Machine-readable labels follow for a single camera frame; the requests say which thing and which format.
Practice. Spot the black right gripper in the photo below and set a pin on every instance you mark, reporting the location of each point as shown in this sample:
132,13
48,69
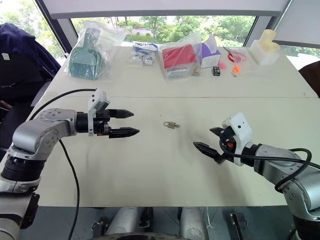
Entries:
226,142

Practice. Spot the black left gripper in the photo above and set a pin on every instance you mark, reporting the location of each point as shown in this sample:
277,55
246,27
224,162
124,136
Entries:
102,125

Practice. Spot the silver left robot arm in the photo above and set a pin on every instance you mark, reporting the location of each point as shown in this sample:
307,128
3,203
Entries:
32,132

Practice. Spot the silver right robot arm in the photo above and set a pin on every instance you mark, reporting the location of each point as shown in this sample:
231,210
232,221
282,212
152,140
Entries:
300,190

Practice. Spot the small brass padlock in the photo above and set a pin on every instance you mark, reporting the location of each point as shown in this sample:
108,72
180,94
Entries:
169,125

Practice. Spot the small black cube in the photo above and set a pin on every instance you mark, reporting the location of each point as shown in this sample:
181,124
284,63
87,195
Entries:
216,70

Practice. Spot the small brass bits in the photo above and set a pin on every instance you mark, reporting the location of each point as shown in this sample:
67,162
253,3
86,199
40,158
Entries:
196,71

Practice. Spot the bag of blue white parts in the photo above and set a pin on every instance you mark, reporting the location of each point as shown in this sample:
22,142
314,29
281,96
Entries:
143,53

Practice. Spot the teal plastic scoop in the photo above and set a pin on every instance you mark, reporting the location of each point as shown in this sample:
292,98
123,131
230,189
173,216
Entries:
85,60

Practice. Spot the small orange piece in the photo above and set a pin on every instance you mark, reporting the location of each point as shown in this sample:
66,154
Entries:
236,69

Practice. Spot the clear bag around red box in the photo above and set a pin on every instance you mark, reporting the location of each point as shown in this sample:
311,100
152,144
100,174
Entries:
177,71

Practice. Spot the small pink piece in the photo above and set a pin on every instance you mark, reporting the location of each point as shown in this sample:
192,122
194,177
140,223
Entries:
223,65

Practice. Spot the clear bag around teal scoop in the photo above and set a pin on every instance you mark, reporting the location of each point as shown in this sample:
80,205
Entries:
110,42

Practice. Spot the silver robot leg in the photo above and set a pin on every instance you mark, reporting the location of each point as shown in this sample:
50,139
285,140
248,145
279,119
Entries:
123,221
192,222

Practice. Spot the white and purple carton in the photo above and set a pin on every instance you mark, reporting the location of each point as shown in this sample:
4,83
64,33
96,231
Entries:
210,56

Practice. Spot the red flat box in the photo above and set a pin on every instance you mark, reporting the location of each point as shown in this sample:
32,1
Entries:
178,56

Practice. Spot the white block with cream cylinders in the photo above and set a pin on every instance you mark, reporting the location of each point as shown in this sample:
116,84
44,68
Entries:
265,53

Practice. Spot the dark blue jacket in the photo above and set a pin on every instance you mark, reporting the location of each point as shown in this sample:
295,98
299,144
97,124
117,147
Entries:
22,62

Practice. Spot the brown chair back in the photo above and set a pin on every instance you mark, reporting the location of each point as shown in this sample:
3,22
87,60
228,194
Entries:
312,77

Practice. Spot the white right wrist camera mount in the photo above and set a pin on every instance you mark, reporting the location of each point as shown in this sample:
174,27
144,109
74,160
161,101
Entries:
241,130

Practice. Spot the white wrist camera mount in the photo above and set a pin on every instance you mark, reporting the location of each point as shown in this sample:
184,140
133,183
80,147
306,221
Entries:
241,130
98,97

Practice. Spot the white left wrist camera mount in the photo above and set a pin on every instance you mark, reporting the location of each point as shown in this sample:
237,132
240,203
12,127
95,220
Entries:
98,97

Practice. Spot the black metal bracket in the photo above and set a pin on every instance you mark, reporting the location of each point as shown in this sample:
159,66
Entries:
98,226
240,225

